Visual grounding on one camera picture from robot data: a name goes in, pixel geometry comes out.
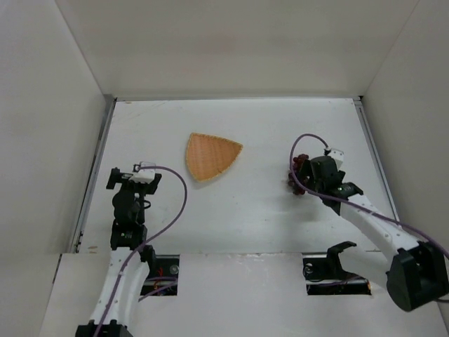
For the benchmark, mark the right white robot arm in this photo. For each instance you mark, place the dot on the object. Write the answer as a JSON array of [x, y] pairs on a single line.
[[414, 273]]

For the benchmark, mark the aluminium frame rail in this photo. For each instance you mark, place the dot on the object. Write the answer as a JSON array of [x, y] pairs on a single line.
[[80, 220], [358, 104]]

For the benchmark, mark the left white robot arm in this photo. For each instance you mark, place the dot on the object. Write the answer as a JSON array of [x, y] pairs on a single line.
[[127, 269]]

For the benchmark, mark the dark red grape bunch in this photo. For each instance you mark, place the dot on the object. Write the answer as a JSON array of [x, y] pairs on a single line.
[[301, 171]]

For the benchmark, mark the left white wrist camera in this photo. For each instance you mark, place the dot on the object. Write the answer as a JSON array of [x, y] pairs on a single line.
[[143, 172]]

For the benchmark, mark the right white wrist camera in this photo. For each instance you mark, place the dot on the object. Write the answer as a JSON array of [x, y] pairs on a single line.
[[336, 154]]

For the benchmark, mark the right aluminium frame rail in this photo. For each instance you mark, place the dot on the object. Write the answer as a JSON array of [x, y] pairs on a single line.
[[358, 104]]

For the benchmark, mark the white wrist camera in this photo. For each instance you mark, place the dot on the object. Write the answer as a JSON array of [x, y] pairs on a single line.
[[336, 154], [143, 172]]

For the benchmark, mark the left aluminium frame rail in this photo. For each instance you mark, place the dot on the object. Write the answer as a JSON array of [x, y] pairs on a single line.
[[80, 220]]

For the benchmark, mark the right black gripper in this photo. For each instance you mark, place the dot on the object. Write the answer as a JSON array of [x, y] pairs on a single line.
[[305, 168]]

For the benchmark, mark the woven triangular bamboo basket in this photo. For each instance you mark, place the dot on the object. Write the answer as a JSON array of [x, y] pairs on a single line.
[[209, 156]]

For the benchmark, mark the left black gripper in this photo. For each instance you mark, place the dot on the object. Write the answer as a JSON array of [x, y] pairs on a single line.
[[114, 180]]

